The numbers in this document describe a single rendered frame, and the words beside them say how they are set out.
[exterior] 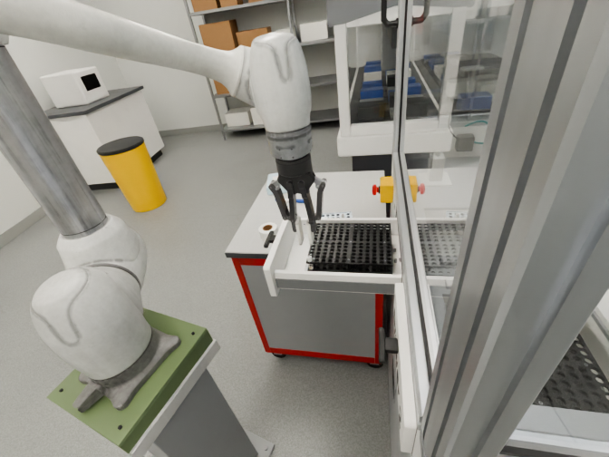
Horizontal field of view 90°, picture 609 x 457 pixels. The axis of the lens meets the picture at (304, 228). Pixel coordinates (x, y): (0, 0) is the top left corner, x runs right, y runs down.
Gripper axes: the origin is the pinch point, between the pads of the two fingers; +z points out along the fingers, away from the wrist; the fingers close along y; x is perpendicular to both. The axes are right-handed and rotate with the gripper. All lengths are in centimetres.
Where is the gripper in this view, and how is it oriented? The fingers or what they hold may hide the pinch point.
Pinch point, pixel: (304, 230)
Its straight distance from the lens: 75.1
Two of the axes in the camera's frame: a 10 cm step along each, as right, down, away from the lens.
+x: 1.8, -6.0, 7.8
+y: 9.7, 0.0, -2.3
